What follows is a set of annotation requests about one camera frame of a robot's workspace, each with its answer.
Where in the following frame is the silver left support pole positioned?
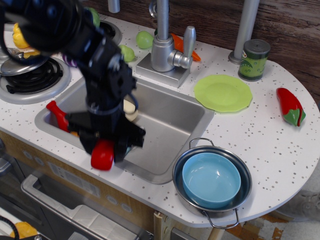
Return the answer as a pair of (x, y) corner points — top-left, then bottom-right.
(107, 0), (120, 14)

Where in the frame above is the silver right support pole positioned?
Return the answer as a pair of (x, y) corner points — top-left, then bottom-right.
(228, 0), (260, 65)

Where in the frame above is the yellow toy on floor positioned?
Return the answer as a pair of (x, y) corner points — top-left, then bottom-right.
(14, 221), (38, 240)

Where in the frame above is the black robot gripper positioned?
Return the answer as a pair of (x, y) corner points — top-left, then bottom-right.
(65, 109), (146, 163)

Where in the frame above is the steel pot with handles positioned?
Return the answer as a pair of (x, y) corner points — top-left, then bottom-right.
(172, 137), (252, 230)

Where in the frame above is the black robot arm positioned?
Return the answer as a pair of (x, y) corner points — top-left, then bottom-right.
(0, 0), (146, 162)

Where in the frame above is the green toy food can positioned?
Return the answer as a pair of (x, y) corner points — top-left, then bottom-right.
(238, 39), (271, 82)

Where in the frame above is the purple toy onion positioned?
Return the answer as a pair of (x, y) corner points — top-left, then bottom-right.
(61, 53), (78, 68)

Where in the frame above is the back right stove burner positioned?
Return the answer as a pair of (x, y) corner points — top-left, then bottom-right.
(100, 20), (122, 45)

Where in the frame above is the green toy cabbage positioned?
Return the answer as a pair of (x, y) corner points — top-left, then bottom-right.
(85, 7), (101, 28)

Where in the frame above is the silver toy faucet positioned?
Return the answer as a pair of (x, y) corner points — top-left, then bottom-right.
(135, 0), (196, 88)

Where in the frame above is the grey metal sink basin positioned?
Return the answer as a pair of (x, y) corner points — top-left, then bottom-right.
(35, 77), (214, 184)

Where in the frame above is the red toy ketchup bottle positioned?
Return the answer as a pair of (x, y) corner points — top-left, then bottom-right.
(46, 100), (79, 137)

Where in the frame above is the silver oven door handle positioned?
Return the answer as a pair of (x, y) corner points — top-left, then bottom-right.
(21, 174), (154, 240)

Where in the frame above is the blue plastic bowl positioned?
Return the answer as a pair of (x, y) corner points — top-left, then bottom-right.
(182, 152), (242, 209)

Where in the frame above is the light green toy vegetable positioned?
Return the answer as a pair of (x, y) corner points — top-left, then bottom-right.
(119, 44), (136, 63)

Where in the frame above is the stove burner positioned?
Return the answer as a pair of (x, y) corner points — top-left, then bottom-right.
(100, 20), (122, 45)
(0, 57), (71, 105)

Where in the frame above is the red toy chili pepper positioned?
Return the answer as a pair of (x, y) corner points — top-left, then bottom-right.
(276, 87), (306, 127)

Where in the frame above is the front left stove burner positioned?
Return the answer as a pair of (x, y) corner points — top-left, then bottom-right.
(0, 57), (71, 105)

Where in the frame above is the steel pot lid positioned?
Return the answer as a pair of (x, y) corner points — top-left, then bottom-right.
(0, 54), (48, 76)

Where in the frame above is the light green plastic plate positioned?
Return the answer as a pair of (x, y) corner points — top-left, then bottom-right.
(193, 74), (253, 113)

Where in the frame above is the silver support pole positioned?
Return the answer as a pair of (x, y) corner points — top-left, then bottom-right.
(228, 0), (260, 65)
(107, 0), (120, 14)

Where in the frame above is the light green toy lime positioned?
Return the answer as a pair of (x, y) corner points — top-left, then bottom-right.
(135, 31), (154, 49)

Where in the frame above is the cream toy mayonnaise bottle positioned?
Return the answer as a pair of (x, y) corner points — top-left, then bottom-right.
(123, 100), (138, 122)

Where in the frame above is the orange toy carrot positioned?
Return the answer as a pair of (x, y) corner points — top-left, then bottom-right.
(170, 33), (201, 62)

